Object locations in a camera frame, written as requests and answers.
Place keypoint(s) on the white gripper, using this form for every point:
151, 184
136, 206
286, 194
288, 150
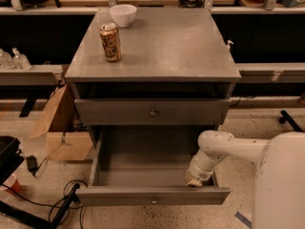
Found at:
200, 174

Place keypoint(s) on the grey drawer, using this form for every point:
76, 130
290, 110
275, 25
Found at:
139, 166
98, 111

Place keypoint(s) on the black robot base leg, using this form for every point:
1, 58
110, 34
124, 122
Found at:
285, 117

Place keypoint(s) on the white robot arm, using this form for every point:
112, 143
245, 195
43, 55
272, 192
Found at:
279, 184

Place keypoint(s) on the grey drawer cabinet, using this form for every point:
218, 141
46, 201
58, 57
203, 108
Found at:
167, 53

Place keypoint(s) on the grey top drawer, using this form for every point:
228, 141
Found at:
98, 111

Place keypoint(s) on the open cardboard box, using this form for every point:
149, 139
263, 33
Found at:
59, 123

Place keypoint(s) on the small white pump bottle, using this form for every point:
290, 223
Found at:
230, 45

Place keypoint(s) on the black power adapter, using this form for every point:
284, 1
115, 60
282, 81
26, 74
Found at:
31, 164

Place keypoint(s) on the gold soda can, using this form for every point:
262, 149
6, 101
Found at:
110, 38

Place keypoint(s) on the white ceramic bowl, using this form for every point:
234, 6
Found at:
123, 15

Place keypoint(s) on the red plastic cup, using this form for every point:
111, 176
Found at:
11, 185

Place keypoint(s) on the black bin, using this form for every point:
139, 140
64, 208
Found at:
10, 156

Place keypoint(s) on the black stand leg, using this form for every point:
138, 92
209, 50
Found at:
36, 222

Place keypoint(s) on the clear sanitizer bottle right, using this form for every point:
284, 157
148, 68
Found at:
20, 60

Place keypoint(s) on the clear sanitizer bottle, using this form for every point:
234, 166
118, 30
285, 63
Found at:
20, 60
6, 60

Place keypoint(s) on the clear sanitizer bottle left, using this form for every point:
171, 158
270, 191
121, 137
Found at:
6, 60

